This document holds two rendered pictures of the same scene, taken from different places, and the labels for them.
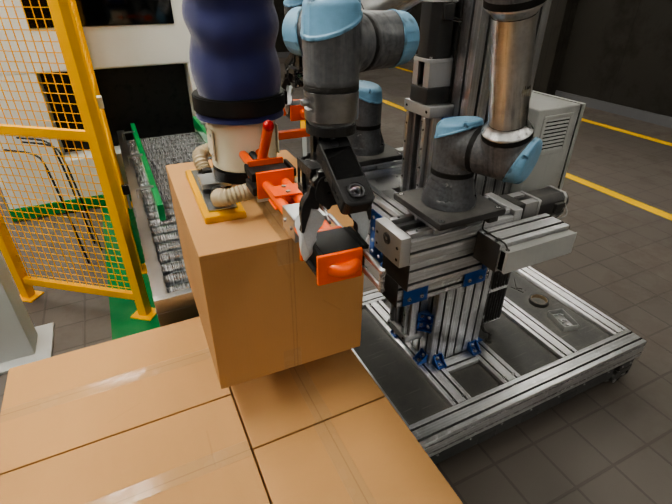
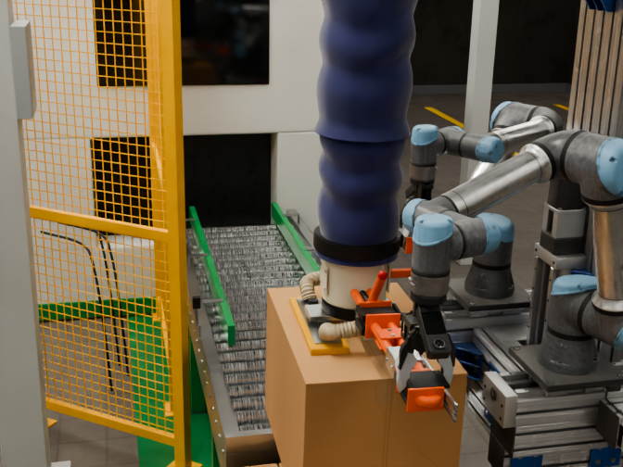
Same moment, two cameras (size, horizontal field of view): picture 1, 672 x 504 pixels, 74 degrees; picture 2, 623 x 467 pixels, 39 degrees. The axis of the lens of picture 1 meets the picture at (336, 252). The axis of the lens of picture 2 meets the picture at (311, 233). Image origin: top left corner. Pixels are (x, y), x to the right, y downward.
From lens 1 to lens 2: 1.12 m
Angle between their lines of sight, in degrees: 17
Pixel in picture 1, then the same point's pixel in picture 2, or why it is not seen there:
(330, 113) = (426, 289)
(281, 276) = (376, 415)
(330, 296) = (424, 446)
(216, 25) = (348, 184)
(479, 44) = not seen: hidden behind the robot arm
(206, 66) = (333, 214)
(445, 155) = (559, 314)
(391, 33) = (476, 238)
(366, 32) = (455, 240)
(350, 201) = (434, 350)
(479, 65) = not seen: hidden behind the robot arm
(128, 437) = not seen: outside the picture
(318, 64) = (421, 258)
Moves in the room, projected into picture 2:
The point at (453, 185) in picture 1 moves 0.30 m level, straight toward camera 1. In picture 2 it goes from (567, 346) to (535, 397)
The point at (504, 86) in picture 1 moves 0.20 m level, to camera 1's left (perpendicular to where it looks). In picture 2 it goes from (603, 260) to (513, 252)
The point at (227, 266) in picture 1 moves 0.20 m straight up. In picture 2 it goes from (328, 397) to (331, 319)
